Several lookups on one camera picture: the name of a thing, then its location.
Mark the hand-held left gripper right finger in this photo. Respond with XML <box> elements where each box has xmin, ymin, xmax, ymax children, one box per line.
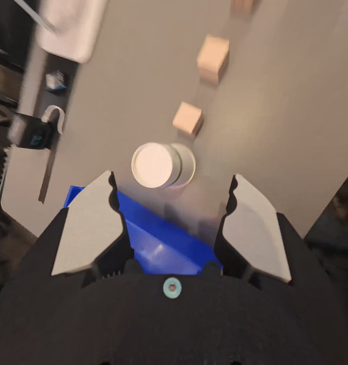
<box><xmin>214</xmin><ymin>174</ymin><xmax>292</xmax><ymax>283</ymax></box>

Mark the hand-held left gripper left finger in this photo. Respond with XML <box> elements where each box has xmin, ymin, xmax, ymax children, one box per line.
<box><xmin>51</xmin><ymin>170</ymin><xmax>134</xmax><ymax>279</ymax></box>

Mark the blue plastic bin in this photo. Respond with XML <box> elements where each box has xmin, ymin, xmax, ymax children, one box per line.
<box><xmin>63</xmin><ymin>185</ymin><xmax>223</xmax><ymax>275</ymax></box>

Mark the white cup green band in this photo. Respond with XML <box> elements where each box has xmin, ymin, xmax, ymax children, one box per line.
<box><xmin>131</xmin><ymin>142</ymin><xmax>196</xmax><ymax>189</ymax></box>

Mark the wooden cube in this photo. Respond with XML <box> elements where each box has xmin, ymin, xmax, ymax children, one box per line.
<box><xmin>172</xmin><ymin>101</ymin><xmax>204</xmax><ymax>138</ymax></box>
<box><xmin>230</xmin><ymin>0</ymin><xmax>254</xmax><ymax>16</ymax></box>
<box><xmin>196</xmin><ymin>34</ymin><xmax>230</xmax><ymax>85</ymax></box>

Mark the black charger box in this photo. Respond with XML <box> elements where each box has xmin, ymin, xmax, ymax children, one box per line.
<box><xmin>8</xmin><ymin>113</ymin><xmax>53</xmax><ymax>149</ymax></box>

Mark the small black blue device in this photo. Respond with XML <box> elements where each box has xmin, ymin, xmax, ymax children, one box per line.
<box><xmin>46</xmin><ymin>71</ymin><xmax>68</xmax><ymax>92</ymax></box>

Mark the instruction sheet stand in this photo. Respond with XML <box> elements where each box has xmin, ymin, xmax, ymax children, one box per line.
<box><xmin>13</xmin><ymin>0</ymin><xmax>106</xmax><ymax>64</ymax></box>

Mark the grey cable spine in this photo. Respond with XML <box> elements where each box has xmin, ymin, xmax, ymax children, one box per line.
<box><xmin>0</xmin><ymin>145</ymin><xmax>9</xmax><ymax>223</ymax></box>

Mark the white charging cable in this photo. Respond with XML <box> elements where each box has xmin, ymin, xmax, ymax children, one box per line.
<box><xmin>41</xmin><ymin>105</ymin><xmax>65</xmax><ymax>134</ymax></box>

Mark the black table cable tray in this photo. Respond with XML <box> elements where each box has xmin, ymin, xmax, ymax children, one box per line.
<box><xmin>38</xmin><ymin>54</ymin><xmax>79</xmax><ymax>204</ymax></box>

